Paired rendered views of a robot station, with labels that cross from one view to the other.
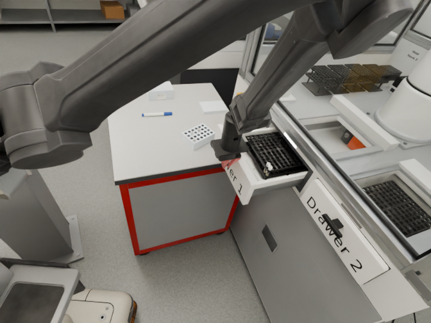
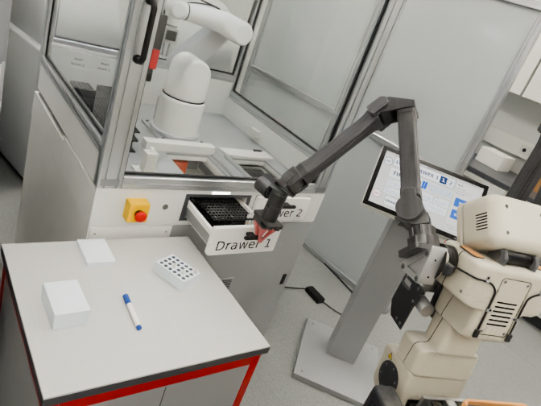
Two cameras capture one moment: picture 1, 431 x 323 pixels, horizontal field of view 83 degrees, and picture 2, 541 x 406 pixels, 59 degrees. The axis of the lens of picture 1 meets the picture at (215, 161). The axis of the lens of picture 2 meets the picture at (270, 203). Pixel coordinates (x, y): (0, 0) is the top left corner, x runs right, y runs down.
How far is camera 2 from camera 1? 1.68 m
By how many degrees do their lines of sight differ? 83
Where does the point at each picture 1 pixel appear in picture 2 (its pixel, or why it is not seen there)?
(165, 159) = (222, 305)
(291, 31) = (369, 130)
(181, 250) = not seen: outside the picture
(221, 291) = not seen: hidden behind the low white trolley
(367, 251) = (302, 200)
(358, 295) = (299, 227)
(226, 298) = not seen: hidden behind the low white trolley
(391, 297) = (312, 207)
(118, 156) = (234, 346)
